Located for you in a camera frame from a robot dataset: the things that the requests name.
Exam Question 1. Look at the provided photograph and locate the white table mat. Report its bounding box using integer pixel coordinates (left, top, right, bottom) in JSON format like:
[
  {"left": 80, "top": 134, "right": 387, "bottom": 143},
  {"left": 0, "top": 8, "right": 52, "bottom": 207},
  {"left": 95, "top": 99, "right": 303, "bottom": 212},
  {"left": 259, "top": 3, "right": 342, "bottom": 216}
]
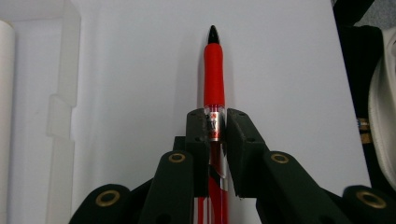
[{"left": 70, "top": 0, "right": 372, "bottom": 224}]

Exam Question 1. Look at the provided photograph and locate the white rounded object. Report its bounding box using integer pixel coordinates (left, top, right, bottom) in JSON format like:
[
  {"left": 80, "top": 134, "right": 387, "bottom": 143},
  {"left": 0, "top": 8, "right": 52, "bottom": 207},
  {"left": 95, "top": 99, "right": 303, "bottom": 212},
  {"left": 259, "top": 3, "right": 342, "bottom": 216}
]
[{"left": 368, "top": 27, "right": 396, "bottom": 189}]

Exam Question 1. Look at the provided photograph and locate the clear plastic pencil case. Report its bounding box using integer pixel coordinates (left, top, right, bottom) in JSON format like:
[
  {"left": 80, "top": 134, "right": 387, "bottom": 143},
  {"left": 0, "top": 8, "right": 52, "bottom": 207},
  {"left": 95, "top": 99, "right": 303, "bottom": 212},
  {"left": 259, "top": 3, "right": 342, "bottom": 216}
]
[{"left": 0, "top": 0, "right": 82, "bottom": 224}]

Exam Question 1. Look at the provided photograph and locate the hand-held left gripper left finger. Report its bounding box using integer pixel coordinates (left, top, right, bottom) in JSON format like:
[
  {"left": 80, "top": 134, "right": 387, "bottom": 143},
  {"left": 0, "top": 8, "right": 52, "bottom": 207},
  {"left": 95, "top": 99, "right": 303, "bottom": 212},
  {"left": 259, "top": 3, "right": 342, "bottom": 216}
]
[{"left": 172, "top": 107, "right": 210, "bottom": 198}]

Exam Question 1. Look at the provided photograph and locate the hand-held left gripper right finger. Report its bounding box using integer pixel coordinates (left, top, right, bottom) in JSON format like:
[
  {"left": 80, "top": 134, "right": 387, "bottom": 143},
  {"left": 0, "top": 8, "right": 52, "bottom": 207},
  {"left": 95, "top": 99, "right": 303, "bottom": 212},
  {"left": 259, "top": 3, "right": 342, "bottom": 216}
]
[{"left": 225, "top": 107, "right": 273, "bottom": 199}]

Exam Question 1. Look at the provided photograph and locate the red pen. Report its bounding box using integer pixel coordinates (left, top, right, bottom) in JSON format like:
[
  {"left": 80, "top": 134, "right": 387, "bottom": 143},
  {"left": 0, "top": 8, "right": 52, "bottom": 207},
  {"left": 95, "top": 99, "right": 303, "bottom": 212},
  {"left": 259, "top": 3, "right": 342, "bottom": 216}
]
[{"left": 195, "top": 25, "right": 232, "bottom": 224}]

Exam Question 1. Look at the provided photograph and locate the dark object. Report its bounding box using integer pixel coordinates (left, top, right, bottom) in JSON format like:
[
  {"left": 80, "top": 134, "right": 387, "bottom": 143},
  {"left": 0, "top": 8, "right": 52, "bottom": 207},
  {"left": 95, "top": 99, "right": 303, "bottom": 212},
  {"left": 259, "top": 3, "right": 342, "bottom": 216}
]
[{"left": 332, "top": 0, "right": 396, "bottom": 200}]

